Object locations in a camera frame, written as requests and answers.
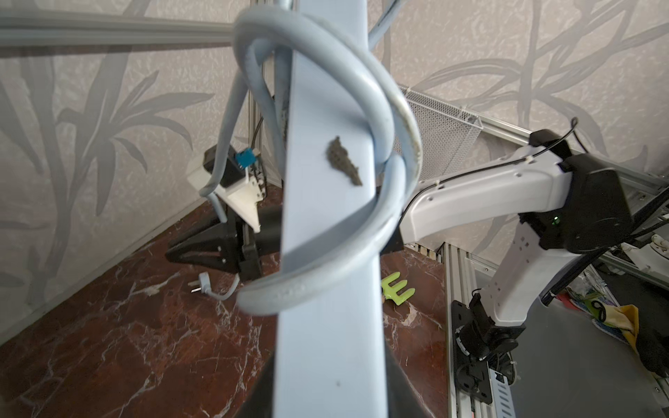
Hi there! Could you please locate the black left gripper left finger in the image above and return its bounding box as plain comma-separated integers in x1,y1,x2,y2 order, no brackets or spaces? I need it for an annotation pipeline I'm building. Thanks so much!
235,360,275,418

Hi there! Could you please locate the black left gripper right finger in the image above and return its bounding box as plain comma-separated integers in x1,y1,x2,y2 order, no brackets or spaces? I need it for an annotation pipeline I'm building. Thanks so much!
385,355,428,418

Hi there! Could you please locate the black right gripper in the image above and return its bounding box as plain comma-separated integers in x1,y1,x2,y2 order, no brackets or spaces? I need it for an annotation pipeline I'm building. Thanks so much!
165,205,282,282

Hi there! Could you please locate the white power cord with plug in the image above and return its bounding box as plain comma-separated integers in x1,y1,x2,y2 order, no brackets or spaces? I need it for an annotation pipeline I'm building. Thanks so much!
186,271,242,303

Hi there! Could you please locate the grey power strip with cord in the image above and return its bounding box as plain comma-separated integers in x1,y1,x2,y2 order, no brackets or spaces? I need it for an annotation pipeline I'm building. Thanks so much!
219,1,423,417

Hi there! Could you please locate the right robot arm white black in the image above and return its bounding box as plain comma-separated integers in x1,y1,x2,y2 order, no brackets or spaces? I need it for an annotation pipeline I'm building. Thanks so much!
166,130,633,328

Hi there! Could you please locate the green garden hand fork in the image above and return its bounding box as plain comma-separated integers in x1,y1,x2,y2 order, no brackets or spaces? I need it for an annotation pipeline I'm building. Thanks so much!
381,272,416,306

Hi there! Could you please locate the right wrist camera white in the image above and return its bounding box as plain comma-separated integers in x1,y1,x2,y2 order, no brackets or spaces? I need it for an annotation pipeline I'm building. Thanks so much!
186,146,263,233

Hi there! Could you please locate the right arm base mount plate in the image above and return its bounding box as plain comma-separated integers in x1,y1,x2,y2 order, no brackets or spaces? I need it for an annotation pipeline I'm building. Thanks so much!
451,294,525,405

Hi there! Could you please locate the aluminium front rail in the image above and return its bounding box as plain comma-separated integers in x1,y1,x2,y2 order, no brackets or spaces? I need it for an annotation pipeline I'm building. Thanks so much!
407,242,518,418

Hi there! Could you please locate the white wire mesh basket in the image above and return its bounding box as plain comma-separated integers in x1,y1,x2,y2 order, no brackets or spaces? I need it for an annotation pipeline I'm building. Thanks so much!
399,85,483,180

